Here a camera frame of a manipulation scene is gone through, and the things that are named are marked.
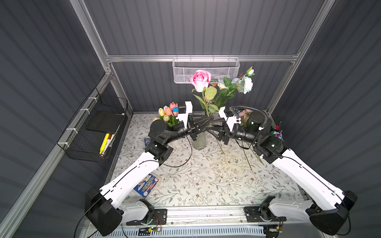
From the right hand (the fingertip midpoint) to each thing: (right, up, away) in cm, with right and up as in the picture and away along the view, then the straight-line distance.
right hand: (211, 124), depth 59 cm
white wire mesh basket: (+10, +38, +40) cm, 56 cm away
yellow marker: (-50, -10, +10) cm, 52 cm away
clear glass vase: (-2, -13, +44) cm, 46 cm away
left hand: (+1, +1, -8) cm, 8 cm away
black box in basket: (-52, +2, +18) cm, 55 cm away
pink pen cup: (+45, -6, +31) cm, 55 cm away
